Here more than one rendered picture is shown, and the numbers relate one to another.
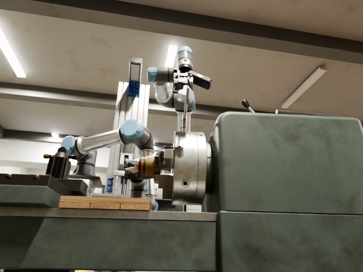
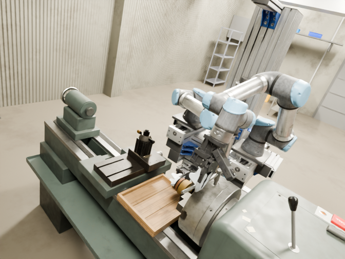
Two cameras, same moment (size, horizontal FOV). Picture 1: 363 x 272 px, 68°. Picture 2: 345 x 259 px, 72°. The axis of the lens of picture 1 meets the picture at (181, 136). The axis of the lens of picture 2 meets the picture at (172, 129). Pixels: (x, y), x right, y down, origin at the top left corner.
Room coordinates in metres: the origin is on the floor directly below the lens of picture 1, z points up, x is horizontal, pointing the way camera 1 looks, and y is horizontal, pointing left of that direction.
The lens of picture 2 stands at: (0.28, -0.36, 1.84)
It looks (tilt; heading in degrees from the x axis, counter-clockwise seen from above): 26 degrees down; 40
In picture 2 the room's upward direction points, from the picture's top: 16 degrees clockwise
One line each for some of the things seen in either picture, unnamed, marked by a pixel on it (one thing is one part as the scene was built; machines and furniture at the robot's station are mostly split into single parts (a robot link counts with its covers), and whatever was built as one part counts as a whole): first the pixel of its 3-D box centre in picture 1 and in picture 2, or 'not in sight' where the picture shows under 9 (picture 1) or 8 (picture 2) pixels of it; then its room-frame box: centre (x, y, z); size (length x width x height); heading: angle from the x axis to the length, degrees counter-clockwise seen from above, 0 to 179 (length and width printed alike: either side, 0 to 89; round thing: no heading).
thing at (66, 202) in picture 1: (113, 211); (158, 200); (1.10, 0.27, 0.88); 0.36 x 0.30 x 0.04; 4
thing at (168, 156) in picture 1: (167, 158); (185, 204); (1.03, 0.05, 1.09); 0.12 x 0.11 x 0.05; 4
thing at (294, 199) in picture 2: (245, 104); (292, 203); (1.08, -0.30, 1.38); 0.04 x 0.03 x 0.05; 94
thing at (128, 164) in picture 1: (134, 172); (187, 172); (1.21, 0.22, 1.08); 0.12 x 0.09 x 0.08; 2
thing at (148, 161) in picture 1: (149, 166); (185, 188); (1.11, 0.13, 1.08); 0.09 x 0.09 x 0.09; 4
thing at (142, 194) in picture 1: (139, 202); not in sight; (1.39, 0.21, 0.98); 0.11 x 0.08 x 0.11; 160
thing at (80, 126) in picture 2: not in sight; (79, 112); (1.04, 1.18, 1.01); 0.30 x 0.20 x 0.29; 94
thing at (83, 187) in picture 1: (60, 187); (144, 157); (1.16, 0.52, 1.00); 0.20 x 0.10 x 0.05; 94
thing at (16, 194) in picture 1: (32, 208); (128, 165); (1.12, 0.60, 0.89); 0.53 x 0.30 x 0.06; 4
